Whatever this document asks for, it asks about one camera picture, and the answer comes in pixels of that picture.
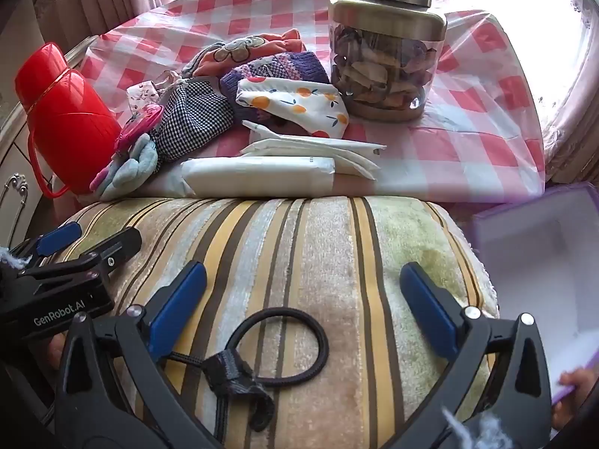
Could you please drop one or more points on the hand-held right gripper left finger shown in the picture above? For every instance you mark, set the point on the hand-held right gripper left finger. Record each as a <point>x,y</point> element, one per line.
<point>180,311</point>

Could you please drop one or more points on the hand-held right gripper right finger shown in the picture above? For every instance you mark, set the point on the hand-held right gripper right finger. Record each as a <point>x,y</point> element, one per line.
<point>428,311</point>

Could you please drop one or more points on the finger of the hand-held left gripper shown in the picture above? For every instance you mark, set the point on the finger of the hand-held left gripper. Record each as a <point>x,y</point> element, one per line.
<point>58,239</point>
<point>93,262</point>

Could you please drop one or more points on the light blue fluffy sock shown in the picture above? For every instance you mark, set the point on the light blue fluffy sock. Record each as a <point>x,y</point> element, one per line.
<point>128,170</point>

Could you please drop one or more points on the white floral silk scarf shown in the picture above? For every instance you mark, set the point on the white floral silk scarf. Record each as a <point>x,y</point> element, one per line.
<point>142,93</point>

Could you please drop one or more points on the grey blue yarn tuft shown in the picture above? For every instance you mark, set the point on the grey blue yarn tuft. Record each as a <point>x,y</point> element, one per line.
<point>14,255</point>
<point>486,430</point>

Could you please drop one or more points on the purple box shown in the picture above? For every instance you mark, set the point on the purple box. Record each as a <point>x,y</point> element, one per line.
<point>529,266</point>

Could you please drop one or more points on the red thermos jug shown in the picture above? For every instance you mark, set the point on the red thermos jug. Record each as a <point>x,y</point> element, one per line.
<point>65,117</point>

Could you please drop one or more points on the striped plush cushion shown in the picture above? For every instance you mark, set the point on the striped plush cushion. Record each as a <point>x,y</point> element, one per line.
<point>304,252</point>

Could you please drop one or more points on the pink shiny hair accessory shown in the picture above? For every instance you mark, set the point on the pink shiny hair accessory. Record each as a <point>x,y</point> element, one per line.
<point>140,126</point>

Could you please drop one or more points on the white wrapped pad packet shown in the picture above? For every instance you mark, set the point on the white wrapped pad packet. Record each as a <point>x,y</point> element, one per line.
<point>257,175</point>

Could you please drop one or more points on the white flat packet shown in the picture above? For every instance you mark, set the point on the white flat packet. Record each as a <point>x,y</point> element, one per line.
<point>327,144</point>
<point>346,163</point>

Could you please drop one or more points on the houndstooth face mask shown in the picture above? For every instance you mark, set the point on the houndstooth face mask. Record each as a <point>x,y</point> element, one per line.
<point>192,112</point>

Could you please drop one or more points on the red white checkered tablecloth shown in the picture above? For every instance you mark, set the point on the red white checkered tablecloth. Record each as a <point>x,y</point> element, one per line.
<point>468,117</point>

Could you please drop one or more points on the fruit print face mask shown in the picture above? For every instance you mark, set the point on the fruit print face mask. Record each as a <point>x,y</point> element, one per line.
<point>290,100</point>

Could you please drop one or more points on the white lace curtain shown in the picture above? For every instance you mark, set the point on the white lace curtain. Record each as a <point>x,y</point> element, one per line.
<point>575,117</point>

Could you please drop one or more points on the grey knit cloth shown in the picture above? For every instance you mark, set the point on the grey knit cloth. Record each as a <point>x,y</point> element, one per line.
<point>243,51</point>

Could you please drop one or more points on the purple knit hat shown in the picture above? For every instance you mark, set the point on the purple knit hat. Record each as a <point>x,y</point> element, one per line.
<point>281,72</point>

